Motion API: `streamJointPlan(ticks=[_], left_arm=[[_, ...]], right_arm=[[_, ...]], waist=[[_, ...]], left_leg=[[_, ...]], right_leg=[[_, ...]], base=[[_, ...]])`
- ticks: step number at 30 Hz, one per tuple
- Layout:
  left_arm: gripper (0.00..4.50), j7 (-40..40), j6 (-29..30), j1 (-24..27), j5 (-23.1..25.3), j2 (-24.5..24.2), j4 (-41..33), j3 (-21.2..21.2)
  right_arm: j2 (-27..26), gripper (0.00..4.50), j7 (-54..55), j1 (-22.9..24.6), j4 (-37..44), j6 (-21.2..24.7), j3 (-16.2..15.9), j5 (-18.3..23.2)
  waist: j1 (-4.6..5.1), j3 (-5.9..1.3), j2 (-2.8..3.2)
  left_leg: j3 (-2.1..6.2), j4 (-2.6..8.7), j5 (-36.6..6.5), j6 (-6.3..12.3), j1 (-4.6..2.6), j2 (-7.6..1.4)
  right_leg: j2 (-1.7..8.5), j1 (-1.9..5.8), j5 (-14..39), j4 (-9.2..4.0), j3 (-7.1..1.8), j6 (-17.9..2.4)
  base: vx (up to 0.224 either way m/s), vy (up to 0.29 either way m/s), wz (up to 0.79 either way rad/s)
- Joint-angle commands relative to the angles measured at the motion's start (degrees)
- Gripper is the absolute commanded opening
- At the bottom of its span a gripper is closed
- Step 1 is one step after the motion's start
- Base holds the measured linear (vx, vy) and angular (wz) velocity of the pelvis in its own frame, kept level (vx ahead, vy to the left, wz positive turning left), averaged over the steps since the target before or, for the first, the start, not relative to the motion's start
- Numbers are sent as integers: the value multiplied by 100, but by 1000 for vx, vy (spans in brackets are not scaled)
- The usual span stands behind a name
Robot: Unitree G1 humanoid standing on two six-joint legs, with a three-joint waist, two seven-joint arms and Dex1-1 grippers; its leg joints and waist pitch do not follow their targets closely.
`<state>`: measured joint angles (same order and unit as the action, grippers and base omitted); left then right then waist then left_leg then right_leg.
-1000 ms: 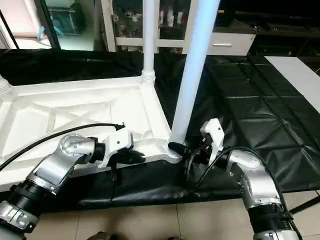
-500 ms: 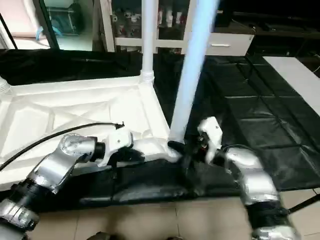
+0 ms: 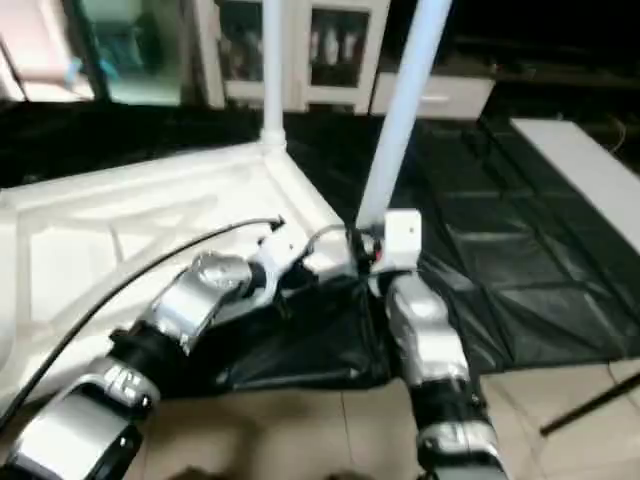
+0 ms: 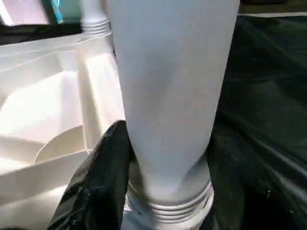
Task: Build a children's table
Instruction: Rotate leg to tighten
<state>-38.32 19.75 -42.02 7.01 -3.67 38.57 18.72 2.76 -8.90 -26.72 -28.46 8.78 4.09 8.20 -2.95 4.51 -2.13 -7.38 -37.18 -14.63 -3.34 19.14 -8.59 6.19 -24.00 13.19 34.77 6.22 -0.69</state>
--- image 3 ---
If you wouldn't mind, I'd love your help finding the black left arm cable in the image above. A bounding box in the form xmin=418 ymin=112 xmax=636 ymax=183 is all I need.
xmin=0 ymin=217 xmax=287 ymax=411

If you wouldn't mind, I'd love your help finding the black table mat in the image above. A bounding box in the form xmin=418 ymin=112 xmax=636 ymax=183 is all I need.
xmin=0 ymin=95 xmax=640 ymax=396

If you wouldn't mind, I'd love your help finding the white plastic table top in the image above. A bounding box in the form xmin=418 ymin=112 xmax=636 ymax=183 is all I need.
xmin=0 ymin=140 xmax=363 ymax=373

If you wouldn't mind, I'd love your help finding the black metal table frame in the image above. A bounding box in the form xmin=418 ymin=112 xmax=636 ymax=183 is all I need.
xmin=540 ymin=370 xmax=640 ymax=437

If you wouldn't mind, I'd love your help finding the teal plastic stool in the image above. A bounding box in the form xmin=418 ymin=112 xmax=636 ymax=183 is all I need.
xmin=85 ymin=0 xmax=186 ymax=101

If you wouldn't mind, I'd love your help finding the white drawer unit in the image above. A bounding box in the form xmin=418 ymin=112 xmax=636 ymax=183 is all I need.
xmin=370 ymin=72 xmax=497 ymax=123

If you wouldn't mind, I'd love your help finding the white glass door cabinet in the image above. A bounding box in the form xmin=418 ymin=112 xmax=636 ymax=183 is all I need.
xmin=192 ymin=0 xmax=393 ymax=115

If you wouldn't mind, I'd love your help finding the white plastic table leg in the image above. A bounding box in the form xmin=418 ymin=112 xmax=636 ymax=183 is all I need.
xmin=258 ymin=0 xmax=291 ymax=153
xmin=352 ymin=0 xmax=453 ymax=241

